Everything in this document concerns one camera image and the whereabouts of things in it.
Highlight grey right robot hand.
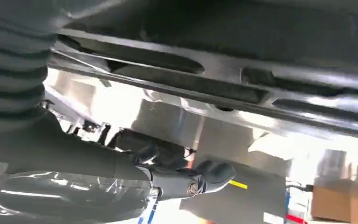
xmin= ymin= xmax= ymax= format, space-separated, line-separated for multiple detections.
xmin=0 ymin=107 xmax=237 ymax=202

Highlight clear plastic cover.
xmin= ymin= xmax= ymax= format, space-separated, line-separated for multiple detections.
xmin=0 ymin=159 xmax=156 ymax=224

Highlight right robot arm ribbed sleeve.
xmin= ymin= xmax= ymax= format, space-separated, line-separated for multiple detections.
xmin=0 ymin=0 xmax=72 ymax=137

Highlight dark grey carpet mat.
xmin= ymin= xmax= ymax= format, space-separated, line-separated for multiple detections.
xmin=179 ymin=161 xmax=288 ymax=224

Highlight brown cardboard box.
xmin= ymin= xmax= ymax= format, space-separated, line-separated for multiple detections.
xmin=310 ymin=178 xmax=358 ymax=224

